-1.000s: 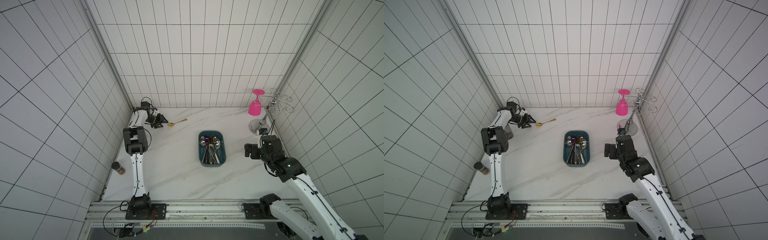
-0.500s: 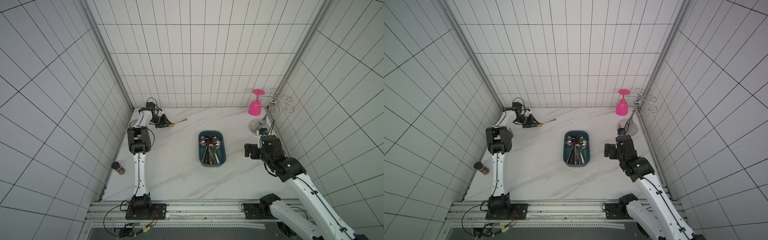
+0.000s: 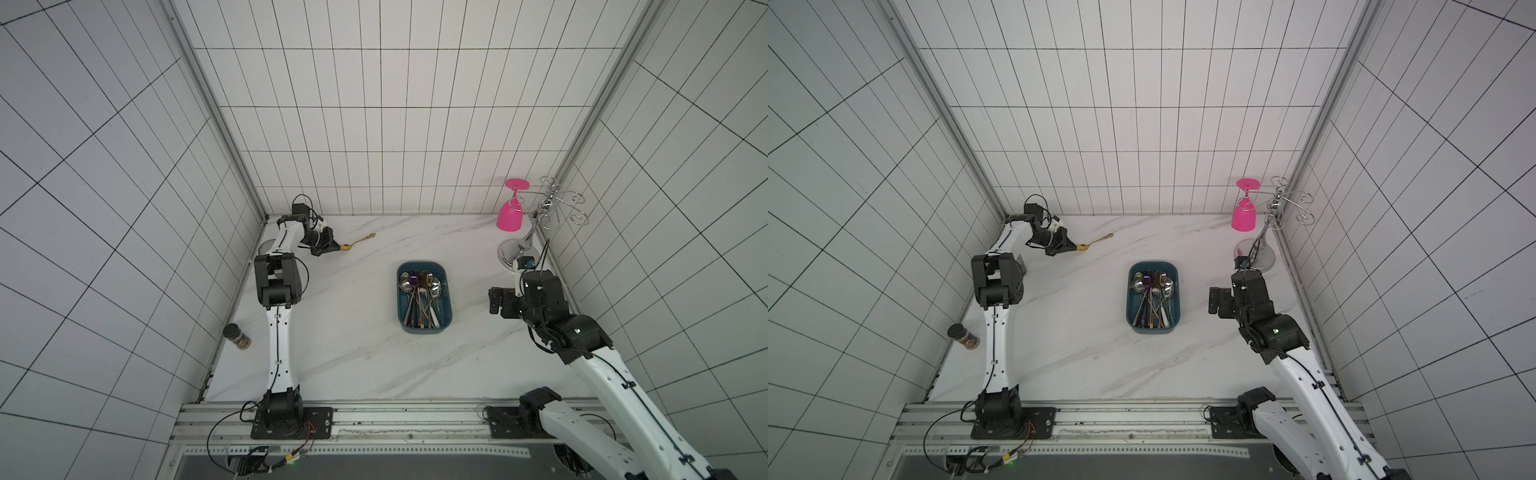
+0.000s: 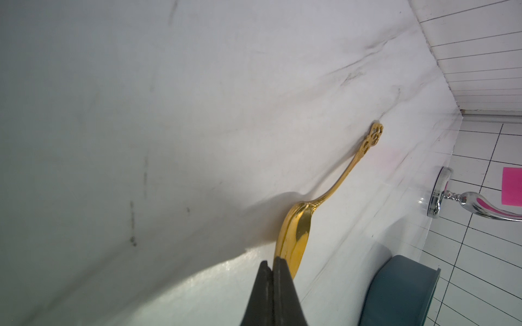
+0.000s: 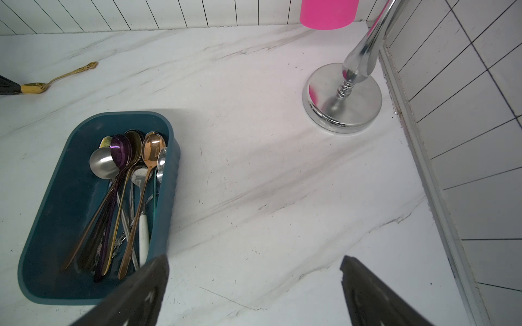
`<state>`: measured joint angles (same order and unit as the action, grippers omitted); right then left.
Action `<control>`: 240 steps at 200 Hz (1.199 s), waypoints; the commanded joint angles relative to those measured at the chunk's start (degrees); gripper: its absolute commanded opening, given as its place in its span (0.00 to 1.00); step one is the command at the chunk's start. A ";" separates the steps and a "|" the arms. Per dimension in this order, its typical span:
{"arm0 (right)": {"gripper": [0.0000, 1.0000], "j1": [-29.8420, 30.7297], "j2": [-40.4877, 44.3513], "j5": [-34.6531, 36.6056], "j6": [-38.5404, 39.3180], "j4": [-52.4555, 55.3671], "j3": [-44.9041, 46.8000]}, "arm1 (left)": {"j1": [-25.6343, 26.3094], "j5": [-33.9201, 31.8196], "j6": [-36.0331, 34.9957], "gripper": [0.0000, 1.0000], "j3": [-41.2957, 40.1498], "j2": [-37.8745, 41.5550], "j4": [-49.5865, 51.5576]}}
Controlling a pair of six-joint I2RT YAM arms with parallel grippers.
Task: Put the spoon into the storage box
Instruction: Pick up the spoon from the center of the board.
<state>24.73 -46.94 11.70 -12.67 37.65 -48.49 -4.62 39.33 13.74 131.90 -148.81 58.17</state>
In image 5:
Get rainbow gold spoon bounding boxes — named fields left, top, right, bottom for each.
left=99, top=136, right=112, bottom=148

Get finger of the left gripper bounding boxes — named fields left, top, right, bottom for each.
left=0, top=76, right=22, bottom=95

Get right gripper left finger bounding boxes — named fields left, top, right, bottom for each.
left=73, top=255, right=169, bottom=325

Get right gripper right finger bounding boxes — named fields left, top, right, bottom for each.
left=340, top=255, right=431, bottom=326

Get teal plastic storage box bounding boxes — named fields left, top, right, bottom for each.
left=18, top=111, right=181, bottom=306

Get pink upside-down wine glass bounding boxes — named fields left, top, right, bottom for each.
left=300, top=0, right=360, bottom=31

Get large silver spoon front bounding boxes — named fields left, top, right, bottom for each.
left=89, top=146, right=132, bottom=246

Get rose gold spoon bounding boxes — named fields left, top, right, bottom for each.
left=118, top=132, right=166, bottom=280

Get small gold ornate spoon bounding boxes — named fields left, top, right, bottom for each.
left=20, top=61, right=99, bottom=95

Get copper iridescent spoon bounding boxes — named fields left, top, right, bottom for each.
left=60, top=178, right=123, bottom=272

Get chrome glass holder stand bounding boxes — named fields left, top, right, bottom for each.
left=302, top=0, right=407, bottom=134

